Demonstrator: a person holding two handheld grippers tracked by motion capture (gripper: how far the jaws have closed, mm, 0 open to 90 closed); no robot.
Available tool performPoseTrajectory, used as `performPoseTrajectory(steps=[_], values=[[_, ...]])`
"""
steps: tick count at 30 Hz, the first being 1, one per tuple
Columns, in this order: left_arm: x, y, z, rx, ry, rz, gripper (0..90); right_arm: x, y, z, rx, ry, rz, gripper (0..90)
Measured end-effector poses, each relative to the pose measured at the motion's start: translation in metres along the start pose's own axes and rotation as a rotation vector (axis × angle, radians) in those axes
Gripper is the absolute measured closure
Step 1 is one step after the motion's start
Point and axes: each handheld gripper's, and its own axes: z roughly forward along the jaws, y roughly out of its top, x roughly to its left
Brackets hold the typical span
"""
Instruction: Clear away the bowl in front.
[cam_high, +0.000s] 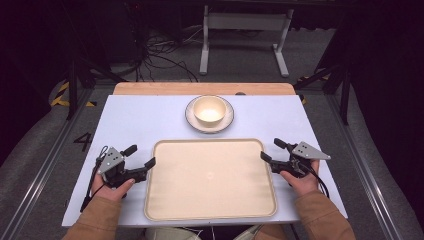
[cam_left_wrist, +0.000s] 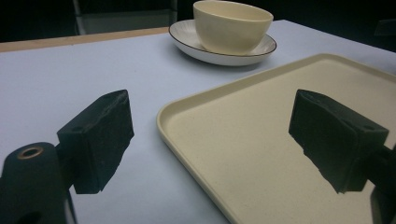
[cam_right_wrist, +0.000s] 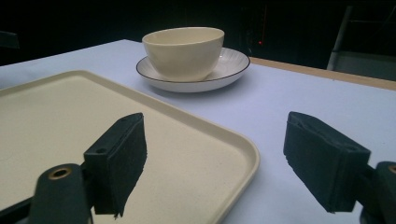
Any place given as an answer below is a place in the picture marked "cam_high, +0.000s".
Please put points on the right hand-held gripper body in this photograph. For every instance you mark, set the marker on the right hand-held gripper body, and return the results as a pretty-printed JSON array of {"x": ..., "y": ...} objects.
[{"x": 293, "y": 165}]

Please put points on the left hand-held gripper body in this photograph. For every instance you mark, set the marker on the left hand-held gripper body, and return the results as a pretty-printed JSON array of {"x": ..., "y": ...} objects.
[{"x": 115, "y": 168}]

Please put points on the person's right hand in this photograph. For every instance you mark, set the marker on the person's right hand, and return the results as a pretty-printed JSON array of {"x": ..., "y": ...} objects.
[{"x": 305, "y": 185}]

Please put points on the person's left hand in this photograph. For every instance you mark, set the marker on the person's left hand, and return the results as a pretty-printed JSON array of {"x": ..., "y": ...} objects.
[{"x": 111, "y": 192}]

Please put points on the white plate with dark rim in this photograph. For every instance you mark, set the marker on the white plate with dark rim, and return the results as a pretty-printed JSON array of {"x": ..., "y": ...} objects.
[{"x": 191, "y": 120}]

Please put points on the beige rectangular tray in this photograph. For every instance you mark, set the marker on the beige rectangular tray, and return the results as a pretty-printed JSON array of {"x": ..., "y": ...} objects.
[{"x": 210, "y": 181}]

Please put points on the cream bowl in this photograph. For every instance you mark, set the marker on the cream bowl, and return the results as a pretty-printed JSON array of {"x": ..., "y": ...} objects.
[{"x": 210, "y": 111}]

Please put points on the black tripod stand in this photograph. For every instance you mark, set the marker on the black tripod stand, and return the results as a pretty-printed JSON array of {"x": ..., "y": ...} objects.
[
  {"x": 345, "y": 93},
  {"x": 72, "y": 90}
]

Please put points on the yellow black hazard tape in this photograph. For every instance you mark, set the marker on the yellow black hazard tape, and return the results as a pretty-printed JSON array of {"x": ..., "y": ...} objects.
[{"x": 60, "y": 96}]

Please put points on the white metal stand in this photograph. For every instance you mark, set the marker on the white metal stand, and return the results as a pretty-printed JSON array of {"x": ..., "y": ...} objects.
[{"x": 245, "y": 21}]

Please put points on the aluminium floor rail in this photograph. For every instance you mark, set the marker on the aluminium floor rail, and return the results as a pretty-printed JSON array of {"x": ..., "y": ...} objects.
[
  {"x": 43, "y": 166},
  {"x": 363, "y": 166}
]

